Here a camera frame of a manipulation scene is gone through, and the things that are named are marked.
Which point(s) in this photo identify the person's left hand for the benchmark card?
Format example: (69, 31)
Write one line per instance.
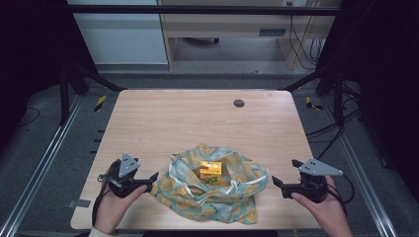
(113, 210)

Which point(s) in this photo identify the grey tape strip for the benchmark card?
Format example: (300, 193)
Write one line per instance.
(79, 203)

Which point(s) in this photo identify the grey round table grommet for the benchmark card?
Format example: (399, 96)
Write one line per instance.
(238, 103)

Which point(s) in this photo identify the black metal frame bar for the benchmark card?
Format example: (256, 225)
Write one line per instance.
(197, 10)

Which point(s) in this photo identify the white cabinet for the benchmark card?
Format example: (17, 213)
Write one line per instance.
(122, 36)

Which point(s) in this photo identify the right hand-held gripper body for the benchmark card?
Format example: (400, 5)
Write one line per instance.
(309, 186)

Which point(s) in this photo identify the aluminium floor rail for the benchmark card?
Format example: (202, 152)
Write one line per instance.
(365, 184)
(42, 158)

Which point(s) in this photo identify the black metal stand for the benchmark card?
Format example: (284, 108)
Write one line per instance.
(338, 98)
(64, 98)

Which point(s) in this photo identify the person's right hand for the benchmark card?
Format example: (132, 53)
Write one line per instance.
(324, 214)

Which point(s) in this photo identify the orange print cloth bag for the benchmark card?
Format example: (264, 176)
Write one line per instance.
(210, 197)

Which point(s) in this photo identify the light wooden desk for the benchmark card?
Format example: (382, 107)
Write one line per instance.
(230, 23)

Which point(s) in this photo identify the small yellow box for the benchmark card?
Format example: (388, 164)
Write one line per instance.
(210, 171)

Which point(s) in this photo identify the black curtain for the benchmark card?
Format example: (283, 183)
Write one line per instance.
(29, 49)
(385, 82)

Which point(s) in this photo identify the yellow black striped tape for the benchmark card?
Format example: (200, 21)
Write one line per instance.
(100, 103)
(311, 103)

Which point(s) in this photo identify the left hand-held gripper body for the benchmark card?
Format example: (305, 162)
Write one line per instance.
(126, 179)

